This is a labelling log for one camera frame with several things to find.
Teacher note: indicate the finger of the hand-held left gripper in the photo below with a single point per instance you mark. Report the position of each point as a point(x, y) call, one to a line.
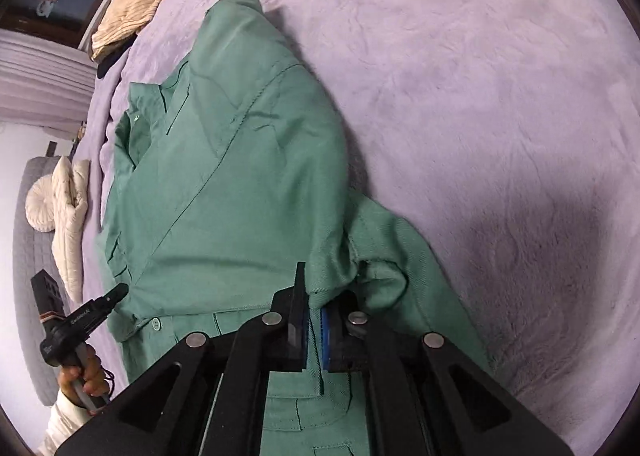
point(115, 297)

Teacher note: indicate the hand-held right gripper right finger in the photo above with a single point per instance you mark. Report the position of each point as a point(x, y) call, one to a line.
point(327, 336)

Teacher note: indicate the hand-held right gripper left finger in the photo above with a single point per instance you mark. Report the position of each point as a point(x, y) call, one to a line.
point(296, 331)

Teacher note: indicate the green jacket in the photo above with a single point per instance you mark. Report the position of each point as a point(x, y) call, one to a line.
point(225, 160)

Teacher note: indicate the person's left forearm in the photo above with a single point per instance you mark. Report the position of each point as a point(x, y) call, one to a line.
point(62, 423)

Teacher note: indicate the person's left hand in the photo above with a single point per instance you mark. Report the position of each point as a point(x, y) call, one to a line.
point(92, 378)

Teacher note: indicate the grey quilted headboard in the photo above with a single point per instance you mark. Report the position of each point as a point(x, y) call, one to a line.
point(25, 276)

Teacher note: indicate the cream quilted pillow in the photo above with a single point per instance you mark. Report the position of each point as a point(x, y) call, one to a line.
point(67, 236)

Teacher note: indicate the round cream cushion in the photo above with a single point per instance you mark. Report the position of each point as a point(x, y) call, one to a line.
point(39, 206)

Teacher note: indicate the pale pleated curtain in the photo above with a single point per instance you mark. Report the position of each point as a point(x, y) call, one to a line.
point(40, 80)

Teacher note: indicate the dark cloth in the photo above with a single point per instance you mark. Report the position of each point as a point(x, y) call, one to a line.
point(107, 66)

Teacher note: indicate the purple plush blanket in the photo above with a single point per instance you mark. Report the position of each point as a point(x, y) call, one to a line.
point(475, 110)

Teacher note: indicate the beige knit sweater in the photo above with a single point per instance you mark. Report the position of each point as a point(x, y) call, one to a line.
point(135, 5)

